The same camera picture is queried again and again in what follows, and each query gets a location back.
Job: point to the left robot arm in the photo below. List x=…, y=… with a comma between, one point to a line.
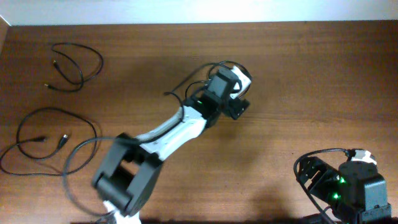
x=129, y=171

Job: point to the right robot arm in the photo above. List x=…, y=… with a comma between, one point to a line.
x=356, y=192

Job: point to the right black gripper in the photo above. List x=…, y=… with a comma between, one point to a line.
x=326, y=173

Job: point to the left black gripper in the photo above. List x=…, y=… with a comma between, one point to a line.
x=236, y=106

